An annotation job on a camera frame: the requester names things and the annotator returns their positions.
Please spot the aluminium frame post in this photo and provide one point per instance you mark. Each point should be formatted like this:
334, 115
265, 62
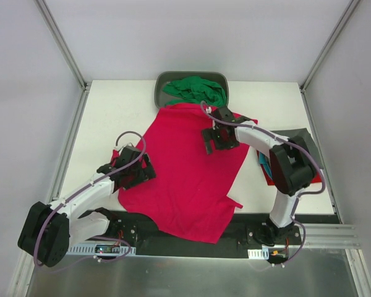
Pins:
55, 31
330, 42

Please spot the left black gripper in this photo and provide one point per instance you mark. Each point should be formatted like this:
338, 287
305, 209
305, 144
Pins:
142, 174

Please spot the right aluminium rail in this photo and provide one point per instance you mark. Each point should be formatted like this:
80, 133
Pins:
331, 236

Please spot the right perforated cable duct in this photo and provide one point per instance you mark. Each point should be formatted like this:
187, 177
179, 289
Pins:
258, 254

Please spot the folded red t shirt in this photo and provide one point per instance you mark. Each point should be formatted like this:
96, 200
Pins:
315, 178

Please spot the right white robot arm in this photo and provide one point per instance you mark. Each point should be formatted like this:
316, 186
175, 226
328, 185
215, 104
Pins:
281, 217

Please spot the right aluminium frame post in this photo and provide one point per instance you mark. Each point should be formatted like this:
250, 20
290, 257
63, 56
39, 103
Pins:
330, 42

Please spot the folded grey t shirt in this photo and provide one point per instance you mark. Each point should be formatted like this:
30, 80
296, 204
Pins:
311, 145

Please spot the folded teal t shirt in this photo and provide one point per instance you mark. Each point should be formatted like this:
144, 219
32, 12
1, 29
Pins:
264, 161

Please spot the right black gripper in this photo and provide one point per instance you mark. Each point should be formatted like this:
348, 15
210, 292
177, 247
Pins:
211, 138

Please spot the perforated cable duct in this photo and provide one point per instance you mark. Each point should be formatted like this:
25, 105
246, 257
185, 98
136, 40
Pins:
258, 254
100, 249

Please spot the left aluminium frame post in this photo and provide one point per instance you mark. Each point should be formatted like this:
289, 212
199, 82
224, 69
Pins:
55, 31

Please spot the left perforated cable duct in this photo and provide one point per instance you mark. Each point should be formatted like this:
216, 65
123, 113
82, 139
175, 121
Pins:
100, 249

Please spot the green t shirt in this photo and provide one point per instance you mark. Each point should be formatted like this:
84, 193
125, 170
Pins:
194, 90

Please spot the grey plastic bin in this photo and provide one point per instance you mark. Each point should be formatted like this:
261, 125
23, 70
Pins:
161, 98

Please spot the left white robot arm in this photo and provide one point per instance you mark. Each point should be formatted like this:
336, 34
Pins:
51, 229

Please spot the magenta t shirt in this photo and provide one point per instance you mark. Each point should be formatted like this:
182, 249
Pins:
190, 185

